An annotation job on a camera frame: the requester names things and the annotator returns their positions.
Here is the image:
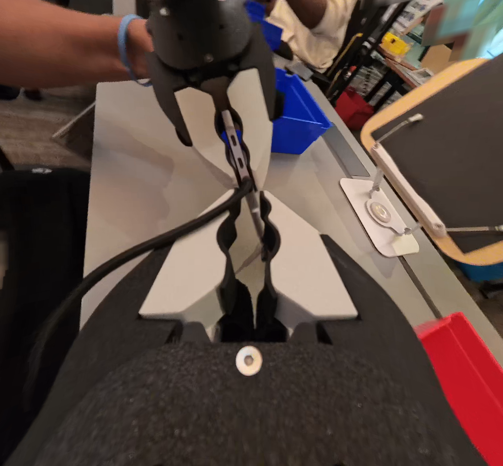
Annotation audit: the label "blue storage bin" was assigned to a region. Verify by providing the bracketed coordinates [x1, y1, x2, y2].
[245, 0, 283, 52]
[271, 67, 332, 155]

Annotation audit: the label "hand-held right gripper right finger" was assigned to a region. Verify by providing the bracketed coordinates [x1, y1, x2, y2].
[257, 190, 358, 341]

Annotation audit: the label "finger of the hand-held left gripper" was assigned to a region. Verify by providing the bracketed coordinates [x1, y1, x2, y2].
[228, 66, 274, 192]
[174, 86, 239, 188]

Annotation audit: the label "person's left hand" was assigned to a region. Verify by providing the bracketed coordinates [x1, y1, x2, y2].
[128, 19, 155, 80]

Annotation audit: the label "yellow storage bin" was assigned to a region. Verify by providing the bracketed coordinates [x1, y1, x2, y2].
[381, 32, 410, 57]

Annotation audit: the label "person's left forearm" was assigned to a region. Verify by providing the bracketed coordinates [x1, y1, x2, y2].
[0, 0, 130, 90]

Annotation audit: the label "white stand with black board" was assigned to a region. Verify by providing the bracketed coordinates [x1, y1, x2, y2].
[340, 54, 503, 266]

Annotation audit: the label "grey USB hub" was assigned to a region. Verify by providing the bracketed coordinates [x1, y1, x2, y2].
[219, 110, 270, 261]

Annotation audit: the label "red storage bin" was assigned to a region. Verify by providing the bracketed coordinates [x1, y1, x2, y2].
[335, 87, 374, 131]
[414, 312, 503, 466]

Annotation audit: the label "person's dark trousers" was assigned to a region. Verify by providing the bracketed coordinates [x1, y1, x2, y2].
[0, 168, 92, 459]

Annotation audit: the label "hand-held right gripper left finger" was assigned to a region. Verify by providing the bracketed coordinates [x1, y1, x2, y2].
[139, 190, 242, 341]

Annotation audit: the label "grey desk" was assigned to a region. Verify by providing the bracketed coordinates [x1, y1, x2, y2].
[80, 65, 503, 396]

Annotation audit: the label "wooden table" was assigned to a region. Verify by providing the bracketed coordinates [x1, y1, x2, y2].
[379, 42, 433, 90]

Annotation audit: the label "black cable orange plugs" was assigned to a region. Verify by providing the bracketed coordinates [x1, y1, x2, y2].
[24, 179, 255, 412]

